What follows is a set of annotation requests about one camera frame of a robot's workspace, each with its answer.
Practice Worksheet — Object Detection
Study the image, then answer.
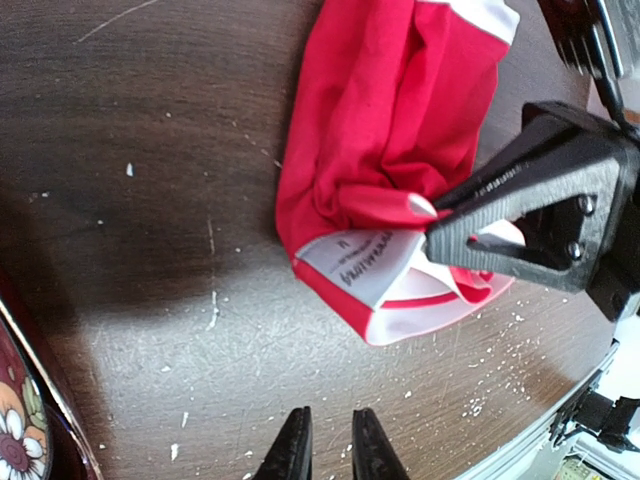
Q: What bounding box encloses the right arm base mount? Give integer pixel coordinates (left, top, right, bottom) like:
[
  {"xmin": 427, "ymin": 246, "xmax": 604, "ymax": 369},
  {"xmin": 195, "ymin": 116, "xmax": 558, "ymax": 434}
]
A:
[{"xmin": 549, "ymin": 388, "xmax": 639, "ymax": 454}]

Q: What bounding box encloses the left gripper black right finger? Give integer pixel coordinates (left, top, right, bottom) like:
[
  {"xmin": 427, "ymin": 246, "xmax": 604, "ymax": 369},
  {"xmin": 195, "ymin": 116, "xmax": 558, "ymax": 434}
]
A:
[{"xmin": 352, "ymin": 408, "xmax": 409, "ymax": 480}]

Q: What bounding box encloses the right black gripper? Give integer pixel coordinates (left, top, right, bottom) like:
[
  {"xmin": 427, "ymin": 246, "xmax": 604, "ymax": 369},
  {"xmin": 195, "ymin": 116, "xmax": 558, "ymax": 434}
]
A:
[{"xmin": 425, "ymin": 102, "xmax": 639, "ymax": 323}]

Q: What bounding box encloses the large dark red tray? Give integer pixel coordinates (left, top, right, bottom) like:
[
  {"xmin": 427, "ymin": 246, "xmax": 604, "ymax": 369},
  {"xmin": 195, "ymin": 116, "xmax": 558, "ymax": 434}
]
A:
[{"xmin": 1, "ymin": 275, "xmax": 104, "ymax": 480}]

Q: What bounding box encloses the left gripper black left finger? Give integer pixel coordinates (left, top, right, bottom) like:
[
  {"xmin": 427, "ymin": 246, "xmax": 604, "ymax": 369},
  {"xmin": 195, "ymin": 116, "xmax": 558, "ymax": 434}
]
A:
[{"xmin": 254, "ymin": 406, "xmax": 313, "ymax": 480}]

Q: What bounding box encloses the red floral plate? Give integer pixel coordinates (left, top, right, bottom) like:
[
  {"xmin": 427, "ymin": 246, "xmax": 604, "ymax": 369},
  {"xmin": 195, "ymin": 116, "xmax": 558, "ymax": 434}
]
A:
[{"xmin": 0, "ymin": 324, "xmax": 51, "ymax": 480}]

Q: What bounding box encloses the red white underwear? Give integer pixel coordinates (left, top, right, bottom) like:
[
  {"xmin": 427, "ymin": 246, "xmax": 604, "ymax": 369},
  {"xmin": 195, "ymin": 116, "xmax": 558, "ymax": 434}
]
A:
[{"xmin": 275, "ymin": 1, "xmax": 520, "ymax": 346}]

